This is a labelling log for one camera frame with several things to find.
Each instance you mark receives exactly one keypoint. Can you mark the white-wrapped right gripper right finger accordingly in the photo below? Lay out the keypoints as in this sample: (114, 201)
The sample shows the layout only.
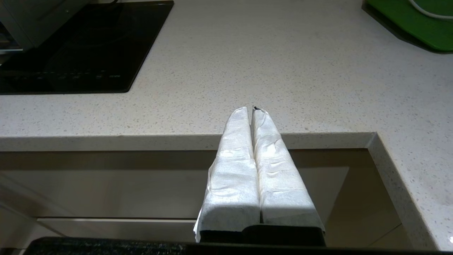
(279, 184)

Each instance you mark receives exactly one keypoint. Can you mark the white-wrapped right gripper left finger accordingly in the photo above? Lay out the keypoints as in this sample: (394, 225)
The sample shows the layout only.
(233, 177)

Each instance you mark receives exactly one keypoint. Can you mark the silver Panasonic microwave oven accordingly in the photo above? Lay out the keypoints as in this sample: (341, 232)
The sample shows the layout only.
(42, 17)

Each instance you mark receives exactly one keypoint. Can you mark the black induction cooktop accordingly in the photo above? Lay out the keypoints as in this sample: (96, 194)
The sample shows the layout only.
(106, 46)

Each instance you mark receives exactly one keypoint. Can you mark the green plastic tray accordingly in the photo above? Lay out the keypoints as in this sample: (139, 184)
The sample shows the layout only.
(417, 24)

